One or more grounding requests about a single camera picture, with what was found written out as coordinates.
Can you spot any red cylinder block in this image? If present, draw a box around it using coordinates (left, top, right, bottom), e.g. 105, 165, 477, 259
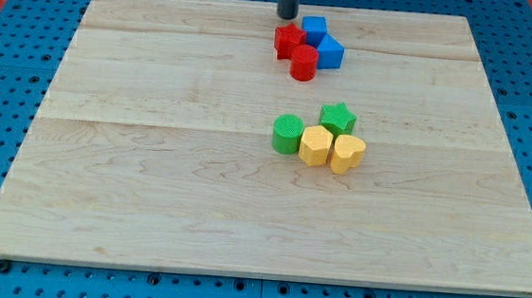
289, 45, 319, 82

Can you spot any green cylinder block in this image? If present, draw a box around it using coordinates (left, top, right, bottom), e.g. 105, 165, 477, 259
271, 114, 304, 155

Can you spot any light wooden board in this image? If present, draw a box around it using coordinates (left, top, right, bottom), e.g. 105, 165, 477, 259
0, 0, 532, 297

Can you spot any yellow heart block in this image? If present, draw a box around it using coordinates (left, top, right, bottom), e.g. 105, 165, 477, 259
329, 134, 367, 175

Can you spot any yellow pentagon block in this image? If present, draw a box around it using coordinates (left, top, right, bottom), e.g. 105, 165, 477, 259
298, 125, 334, 167

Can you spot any red star block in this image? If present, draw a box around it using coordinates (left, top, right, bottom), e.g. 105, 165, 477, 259
273, 23, 306, 60

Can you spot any blue triangular block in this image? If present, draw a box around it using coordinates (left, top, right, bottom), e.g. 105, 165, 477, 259
317, 34, 345, 70

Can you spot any green star block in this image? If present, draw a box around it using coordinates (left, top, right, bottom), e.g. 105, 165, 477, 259
319, 102, 357, 138

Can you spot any blue cube block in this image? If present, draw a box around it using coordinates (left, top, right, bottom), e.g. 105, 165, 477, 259
302, 15, 328, 48

